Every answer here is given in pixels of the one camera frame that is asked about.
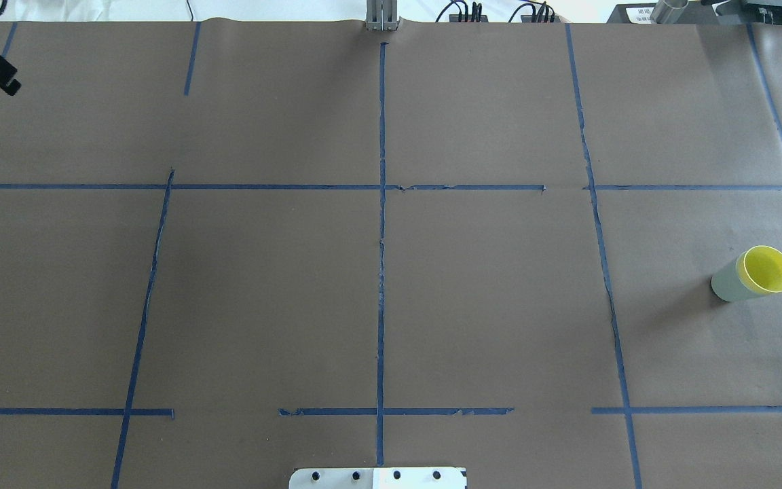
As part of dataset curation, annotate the yellow plastic cup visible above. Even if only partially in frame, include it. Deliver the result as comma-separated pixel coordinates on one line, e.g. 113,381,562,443
730,245,782,296

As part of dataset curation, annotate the metal cup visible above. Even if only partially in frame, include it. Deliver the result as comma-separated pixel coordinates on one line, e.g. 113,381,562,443
650,0,689,24

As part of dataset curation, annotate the green plastic cup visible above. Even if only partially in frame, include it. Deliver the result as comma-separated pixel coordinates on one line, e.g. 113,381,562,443
710,255,760,302

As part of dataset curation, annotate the aluminium frame post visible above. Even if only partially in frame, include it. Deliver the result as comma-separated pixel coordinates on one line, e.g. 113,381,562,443
365,0,400,32

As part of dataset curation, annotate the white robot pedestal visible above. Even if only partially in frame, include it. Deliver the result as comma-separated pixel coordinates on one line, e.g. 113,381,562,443
288,467,468,488

